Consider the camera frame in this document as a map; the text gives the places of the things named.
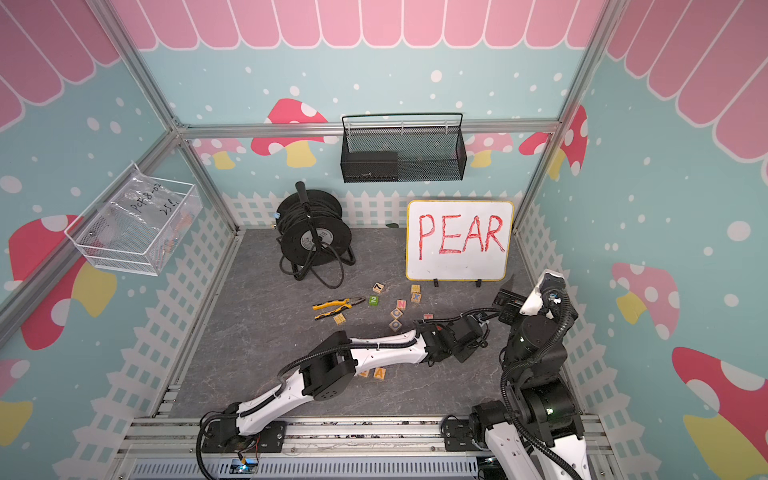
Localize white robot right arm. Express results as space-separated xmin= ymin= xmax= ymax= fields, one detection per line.
xmin=470 ymin=269 xmax=591 ymax=479

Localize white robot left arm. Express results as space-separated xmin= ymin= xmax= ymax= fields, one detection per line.
xmin=195 ymin=309 xmax=496 ymax=454

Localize yellow framed whiteboard PEAR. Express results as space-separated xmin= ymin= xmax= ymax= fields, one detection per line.
xmin=405 ymin=200 xmax=515 ymax=282

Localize yellow black pliers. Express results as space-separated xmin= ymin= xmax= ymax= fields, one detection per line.
xmin=312 ymin=297 xmax=367 ymax=321

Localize black box in basket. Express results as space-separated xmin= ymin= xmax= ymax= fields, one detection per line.
xmin=340 ymin=151 xmax=399 ymax=183

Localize clear plastic bag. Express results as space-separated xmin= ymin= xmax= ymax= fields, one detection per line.
xmin=98 ymin=170 xmax=199 ymax=271

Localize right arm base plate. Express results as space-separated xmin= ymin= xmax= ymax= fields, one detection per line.
xmin=439 ymin=414 xmax=486 ymax=452

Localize black cable reel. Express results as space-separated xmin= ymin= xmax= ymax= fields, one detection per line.
xmin=275 ymin=181 xmax=356 ymax=290

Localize black wire mesh basket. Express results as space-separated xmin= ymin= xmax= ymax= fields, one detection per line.
xmin=341 ymin=112 xmax=468 ymax=182

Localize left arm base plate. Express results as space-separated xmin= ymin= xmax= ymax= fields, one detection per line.
xmin=200 ymin=419 xmax=287 ymax=454

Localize white wire basket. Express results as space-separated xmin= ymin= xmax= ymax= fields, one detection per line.
xmin=64 ymin=163 xmax=204 ymax=278

